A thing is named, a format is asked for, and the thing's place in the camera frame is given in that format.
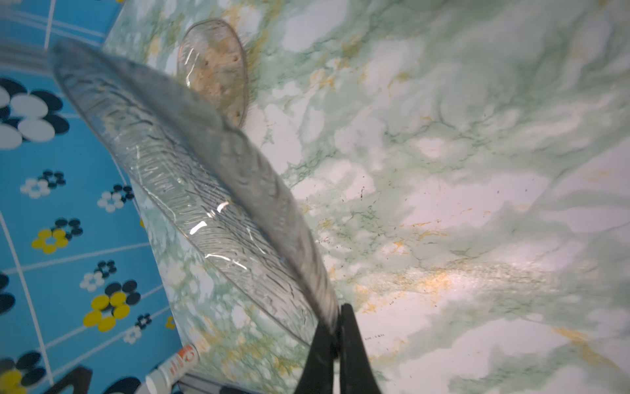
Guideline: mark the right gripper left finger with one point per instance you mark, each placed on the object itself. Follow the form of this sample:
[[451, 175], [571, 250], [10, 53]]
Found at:
[[318, 373]]

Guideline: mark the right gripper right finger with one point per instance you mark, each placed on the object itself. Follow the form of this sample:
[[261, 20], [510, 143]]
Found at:
[[356, 376]]

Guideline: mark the greenish clear glass plate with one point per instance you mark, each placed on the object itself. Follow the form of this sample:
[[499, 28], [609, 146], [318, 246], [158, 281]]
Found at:
[[208, 179]]

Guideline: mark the brownish clear glass plate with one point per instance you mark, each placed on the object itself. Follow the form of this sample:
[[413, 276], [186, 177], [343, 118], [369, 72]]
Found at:
[[212, 61]]

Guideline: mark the vitamin c white bottle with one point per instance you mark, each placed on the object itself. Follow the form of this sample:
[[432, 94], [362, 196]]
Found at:
[[162, 379]]

